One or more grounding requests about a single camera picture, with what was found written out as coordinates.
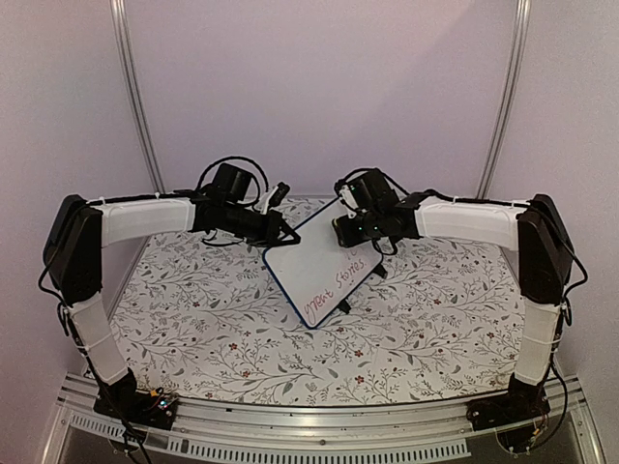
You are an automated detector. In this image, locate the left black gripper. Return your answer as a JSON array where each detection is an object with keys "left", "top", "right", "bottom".
[{"left": 224, "top": 203, "right": 302, "bottom": 249}]

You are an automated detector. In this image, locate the small blue-framed whiteboard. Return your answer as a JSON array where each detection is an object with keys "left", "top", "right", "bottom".
[{"left": 263, "top": 199, "right": 383, "bottom": 329}]

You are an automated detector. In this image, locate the left black cable loop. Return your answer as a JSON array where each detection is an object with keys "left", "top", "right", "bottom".
[{"left": 197, "top": 155, "right": 271, "bottom": 204}]

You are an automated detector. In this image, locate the aluminium frame post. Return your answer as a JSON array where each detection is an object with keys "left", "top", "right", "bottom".
[
  {"left": 476, "top": 0, "right": 531, "bottom": 199},
  {"left": 109, "top": 0, "right": 165, "bottom": 192}
]

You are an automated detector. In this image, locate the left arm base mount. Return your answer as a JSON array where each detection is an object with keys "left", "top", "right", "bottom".
[{"left": 94, "top": 388, "right": 179, "bottom": 430}]

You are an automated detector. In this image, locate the right black cable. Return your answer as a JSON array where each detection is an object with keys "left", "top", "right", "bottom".
[{"left": 526, "top": 212, "right": 590, "bottom": 328}]

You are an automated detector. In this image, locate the right aluminium frame post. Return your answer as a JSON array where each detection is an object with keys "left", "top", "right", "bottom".
[{"left": 476, "top": 0, "right": 531, "bottom": 199}]

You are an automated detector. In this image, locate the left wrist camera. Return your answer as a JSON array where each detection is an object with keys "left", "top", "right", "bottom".
[{"left": 254, "top": 182, "right": 290, "bottom": 215}]

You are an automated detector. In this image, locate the front aluminium rail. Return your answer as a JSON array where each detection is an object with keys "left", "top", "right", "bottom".
[{"left": 42, "top": 374, "right": 606, "bottom": 463}]

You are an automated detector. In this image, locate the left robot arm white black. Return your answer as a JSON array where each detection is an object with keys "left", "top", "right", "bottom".
[{"left": 38, "top": 190, "right": 301, "bottom": 420}]

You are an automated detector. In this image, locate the left aluminium frame post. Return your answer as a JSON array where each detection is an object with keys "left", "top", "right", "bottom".
[{"left": 109, "top": 0, "right": 165, "bottom": 192}]

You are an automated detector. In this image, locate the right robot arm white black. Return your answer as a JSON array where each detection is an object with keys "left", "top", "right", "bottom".
[{"left": 333, "top": 185, "right": 582, "bottom": 421}]

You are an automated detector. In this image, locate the floral patterned table mat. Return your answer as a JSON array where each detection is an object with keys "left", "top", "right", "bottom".
[{"left": 111, "top": 234, "right": 524, "bottom": 406}]

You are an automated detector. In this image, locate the wire whiteboard stand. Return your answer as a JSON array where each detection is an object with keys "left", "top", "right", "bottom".
[{"left": 336, "top": 264, "right": 388, "bottom": 315}]

